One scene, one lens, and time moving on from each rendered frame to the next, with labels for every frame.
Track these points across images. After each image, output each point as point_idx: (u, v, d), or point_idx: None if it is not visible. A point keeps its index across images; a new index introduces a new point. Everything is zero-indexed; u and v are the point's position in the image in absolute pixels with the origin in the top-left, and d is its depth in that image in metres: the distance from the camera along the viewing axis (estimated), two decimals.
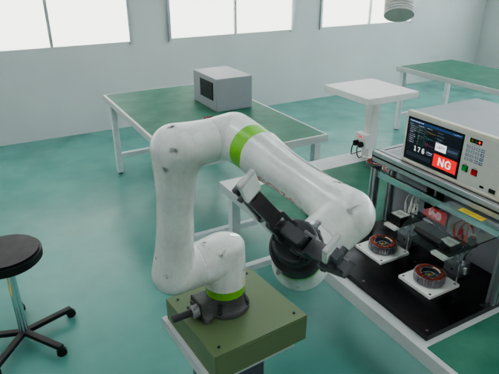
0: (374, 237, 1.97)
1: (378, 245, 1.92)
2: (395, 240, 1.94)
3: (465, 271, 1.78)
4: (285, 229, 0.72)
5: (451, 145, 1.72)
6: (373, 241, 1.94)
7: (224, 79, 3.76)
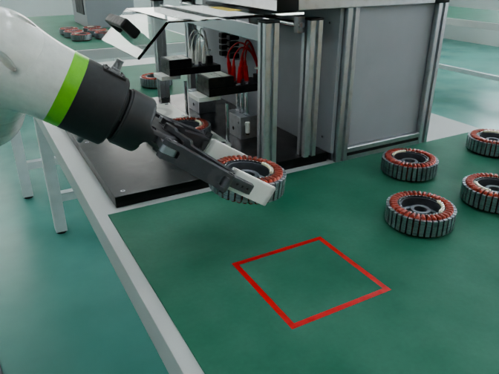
0: (233, 159, 0.74)
1: None
2: (281, 172, 0.70)
3: (249, 128, 1.13)
4: None
5: None
6: None
7: None
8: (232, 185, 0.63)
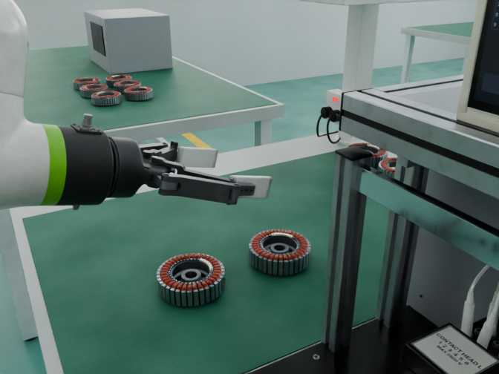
0: None
1: None
2: None
3: None
4: None
5: None
6: None
7: (120, 19, 2.28)
8: None
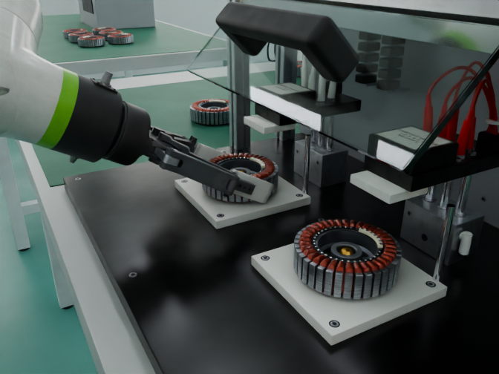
0: None
1: None
2: None
3: (469, 246, 0.54)
4: None
5: None
6: None
7: None
8: (235, 187, 0.62)
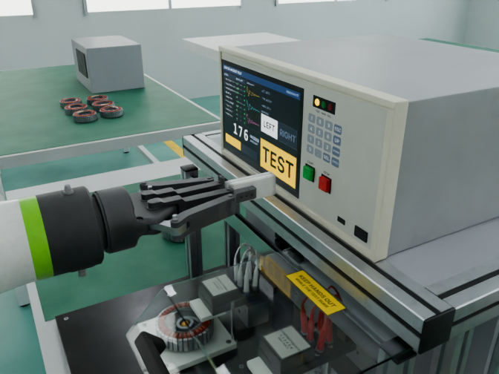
0: None
1: None
2: None
3: None
4: None
5: (284, 117, 0.72)
6: None
7: (99, 49, 2.77)
8: (223, 185, 0.65)
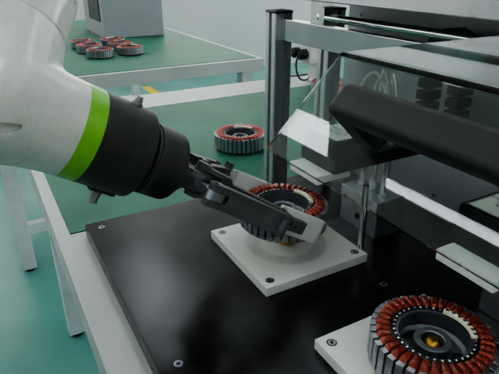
0: None
1: None
2: None
3: None
4: None
5: None
6: None
7: None
8: (227, 173, 0.65)
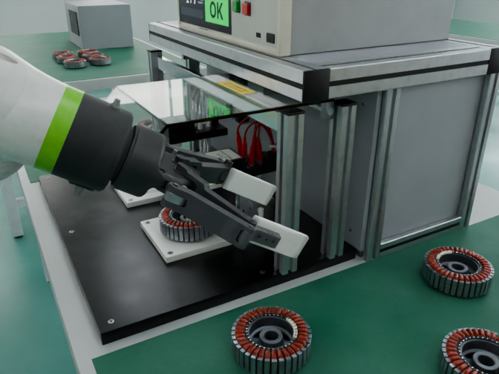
0: None
1: None
2: None
3: (262, 215, 0.96)
4: None
5: None
6: None
7: (90, 7, 2.94)
8: (228, 171, 0.66)
